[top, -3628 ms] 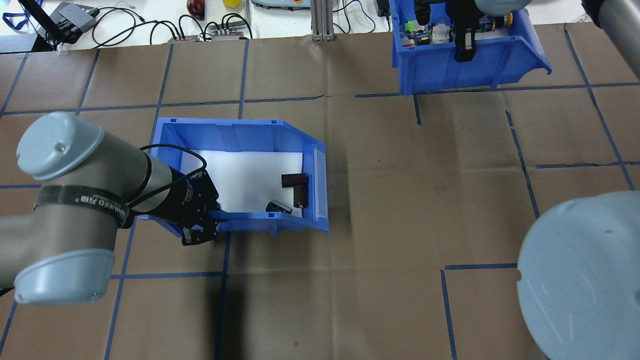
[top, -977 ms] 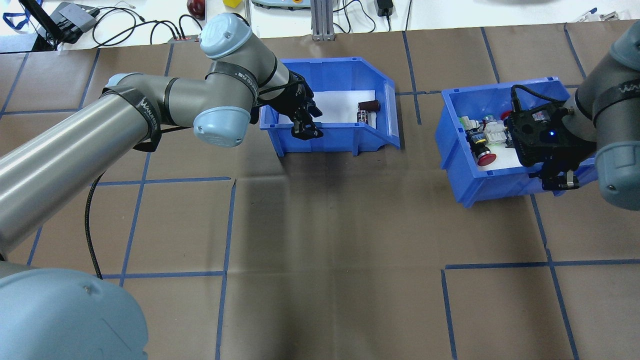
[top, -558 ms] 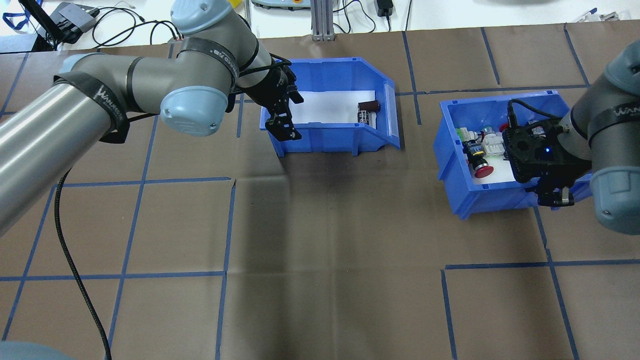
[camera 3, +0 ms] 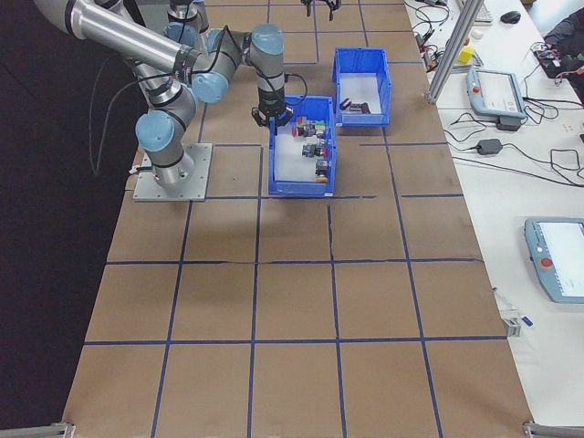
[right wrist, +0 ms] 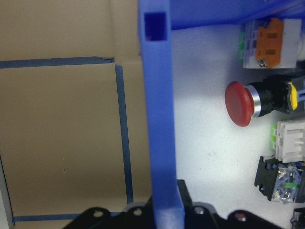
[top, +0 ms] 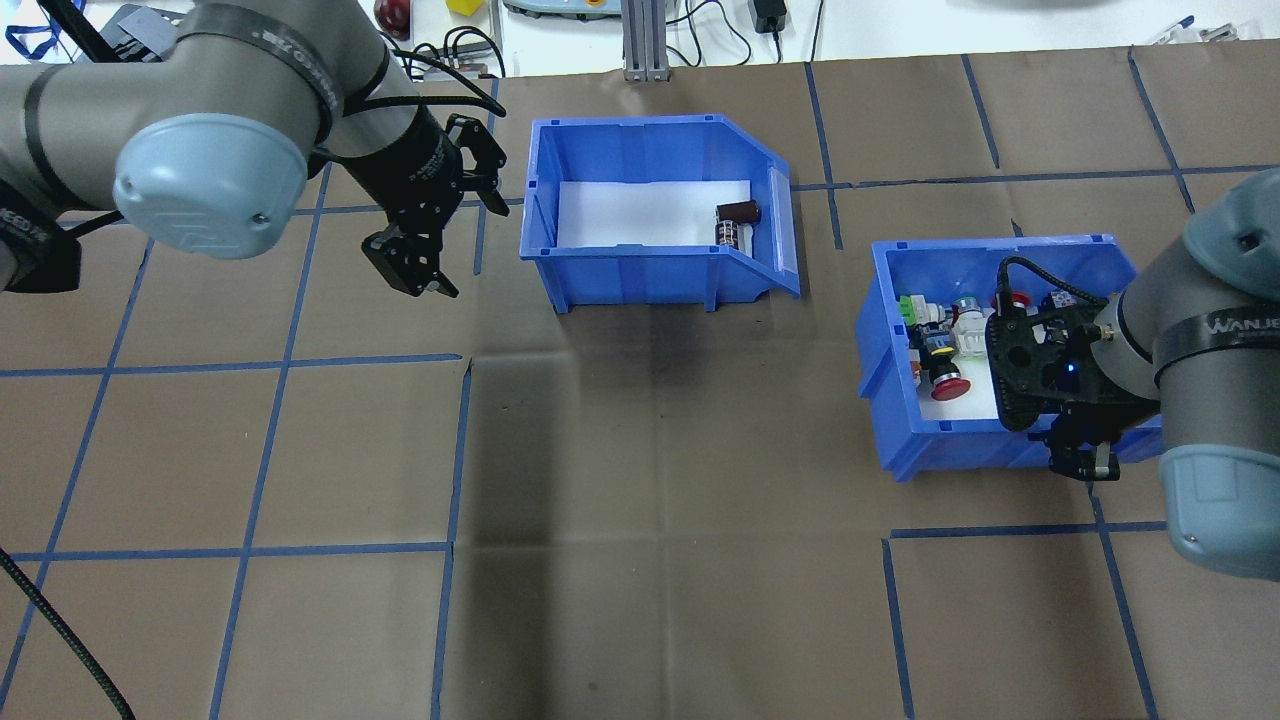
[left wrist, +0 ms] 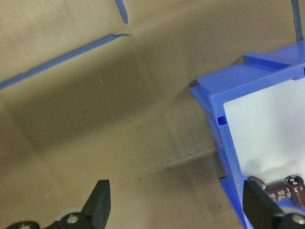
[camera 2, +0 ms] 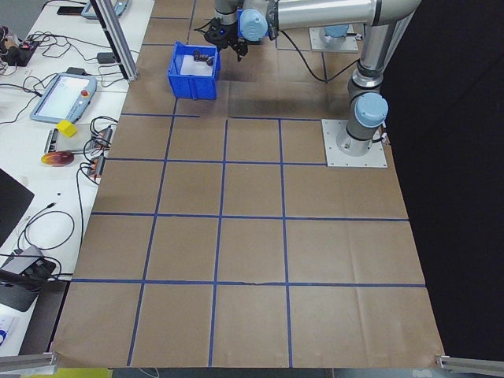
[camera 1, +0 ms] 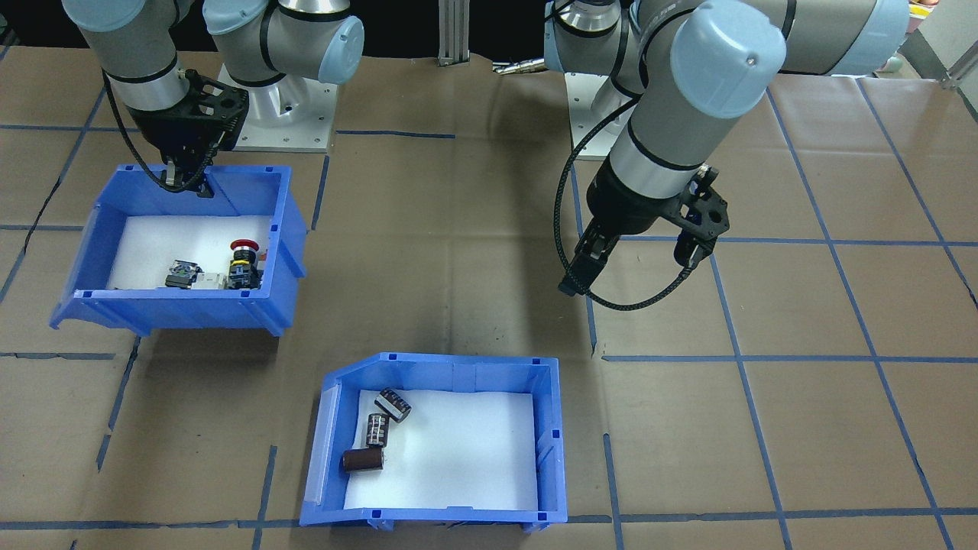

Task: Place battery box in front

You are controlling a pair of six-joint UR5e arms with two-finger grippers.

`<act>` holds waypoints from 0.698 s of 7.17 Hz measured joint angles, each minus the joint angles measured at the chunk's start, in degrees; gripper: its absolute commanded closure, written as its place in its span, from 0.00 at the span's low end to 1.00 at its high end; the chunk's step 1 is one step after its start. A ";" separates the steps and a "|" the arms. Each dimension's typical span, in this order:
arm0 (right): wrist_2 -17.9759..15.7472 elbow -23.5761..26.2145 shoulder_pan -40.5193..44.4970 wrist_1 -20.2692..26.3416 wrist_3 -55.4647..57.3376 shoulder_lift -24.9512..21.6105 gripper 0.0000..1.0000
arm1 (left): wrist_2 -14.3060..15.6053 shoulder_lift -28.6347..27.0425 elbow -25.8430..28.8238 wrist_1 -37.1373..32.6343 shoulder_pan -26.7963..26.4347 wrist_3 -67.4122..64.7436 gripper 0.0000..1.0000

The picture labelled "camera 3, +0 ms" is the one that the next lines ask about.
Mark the white switch block orange tab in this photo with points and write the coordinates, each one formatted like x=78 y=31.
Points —
x=301 y=121

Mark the green white push button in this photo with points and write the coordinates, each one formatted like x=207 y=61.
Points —
x=319 y=123

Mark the white square base plate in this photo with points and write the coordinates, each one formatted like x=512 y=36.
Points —
x=196 y=182

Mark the blue bin holding push buttons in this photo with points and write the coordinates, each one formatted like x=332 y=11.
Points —
x=301 y=188

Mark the blue bin holding capacitors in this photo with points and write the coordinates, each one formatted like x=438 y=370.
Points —
x=362 y=119

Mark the aluminium corner bracket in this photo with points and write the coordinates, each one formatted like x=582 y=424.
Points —
x=36 y=430
x=552 y=431

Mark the aluminium extrusion post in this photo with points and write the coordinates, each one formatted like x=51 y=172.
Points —
x=449 y=55

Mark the red mushroom emergency button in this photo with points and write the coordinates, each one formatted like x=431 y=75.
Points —
x=299 y=132

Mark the black power adapter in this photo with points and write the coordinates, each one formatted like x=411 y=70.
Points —
x=489 y=146
x=507 y=124

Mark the small blue stick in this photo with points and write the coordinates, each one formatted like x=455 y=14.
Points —
x=526 y=320

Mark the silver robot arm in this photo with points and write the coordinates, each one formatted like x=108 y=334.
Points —
x=184 y=18
x=128 y=36

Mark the black computer mouse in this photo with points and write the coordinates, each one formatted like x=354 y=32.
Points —
x=510 y=17

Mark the black button red cap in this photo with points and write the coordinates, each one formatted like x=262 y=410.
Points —
x=314 y=150

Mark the push button parts in bin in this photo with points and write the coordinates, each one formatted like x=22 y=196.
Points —
x=292 y=159

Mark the small grey metal box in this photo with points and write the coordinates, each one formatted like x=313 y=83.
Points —
x=513 y=326

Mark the black button yellow cap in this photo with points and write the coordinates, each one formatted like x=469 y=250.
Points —
x=321 y=172

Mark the grey teach pendant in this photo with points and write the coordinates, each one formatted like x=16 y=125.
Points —
x=495 y=91
x=559 y=260

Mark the yellow cube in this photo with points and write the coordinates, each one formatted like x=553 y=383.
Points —
x=466 y=55

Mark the red-capped push button switch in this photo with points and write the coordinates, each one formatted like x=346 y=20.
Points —
x=344 y=104

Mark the white keyboard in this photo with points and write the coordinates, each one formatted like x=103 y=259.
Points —
x=484 y=13

